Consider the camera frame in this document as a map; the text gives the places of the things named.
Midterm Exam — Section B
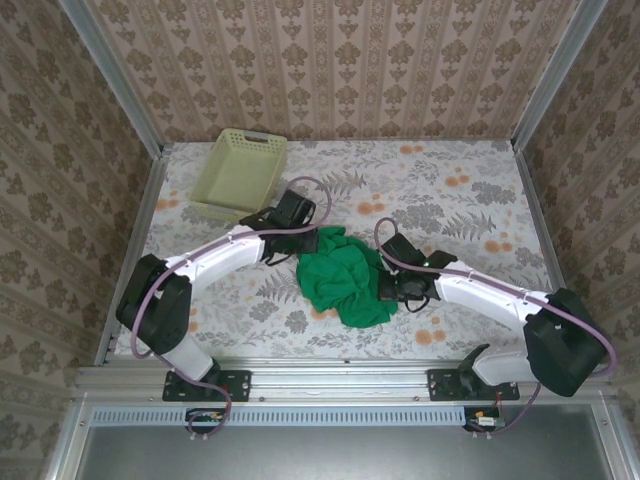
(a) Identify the green t-shirt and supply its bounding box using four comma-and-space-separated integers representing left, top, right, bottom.
295, 225, 401, 329

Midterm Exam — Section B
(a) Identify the pale yellow plastic basket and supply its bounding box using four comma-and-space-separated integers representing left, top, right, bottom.
188, 128, 289, 224

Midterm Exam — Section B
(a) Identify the floral tablecloth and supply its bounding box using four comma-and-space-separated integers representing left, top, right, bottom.
114, 139, 574, 361

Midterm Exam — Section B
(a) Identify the small connector board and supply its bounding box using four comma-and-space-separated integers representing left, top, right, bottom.
185, 407, 226, 434
464, 407, 506, 432

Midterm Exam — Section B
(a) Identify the grey metal panel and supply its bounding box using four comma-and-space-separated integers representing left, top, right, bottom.
44, 399, 640, 480

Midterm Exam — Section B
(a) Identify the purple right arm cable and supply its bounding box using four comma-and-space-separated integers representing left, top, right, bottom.
374, 217, 617, 439

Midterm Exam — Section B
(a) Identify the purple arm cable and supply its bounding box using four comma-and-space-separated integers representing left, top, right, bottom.
374, 217, 617, 439
130, 175, 335, 444

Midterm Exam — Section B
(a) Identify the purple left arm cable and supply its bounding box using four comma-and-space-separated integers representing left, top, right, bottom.
130, 175, 335, 444

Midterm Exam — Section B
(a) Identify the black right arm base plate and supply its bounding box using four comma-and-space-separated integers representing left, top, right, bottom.
427, 368, 521, 403

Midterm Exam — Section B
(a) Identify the aluminium mounting rail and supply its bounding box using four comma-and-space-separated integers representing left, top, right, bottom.
72, 357, 614, 401

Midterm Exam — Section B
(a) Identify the grey slotted cable duct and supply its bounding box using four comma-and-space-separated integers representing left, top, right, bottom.
92, 405, 474, 427

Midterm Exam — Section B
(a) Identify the aluminium table side rail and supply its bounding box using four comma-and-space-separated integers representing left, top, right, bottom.
94, 147, 171, 366
513, 142, 591, 362

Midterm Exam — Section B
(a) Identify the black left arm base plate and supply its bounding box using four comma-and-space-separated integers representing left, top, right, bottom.
162, 369, 252, 403

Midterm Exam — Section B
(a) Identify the aluminium frame post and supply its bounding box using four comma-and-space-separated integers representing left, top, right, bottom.
512, 0, 609, 151
57, 0, 166, 156

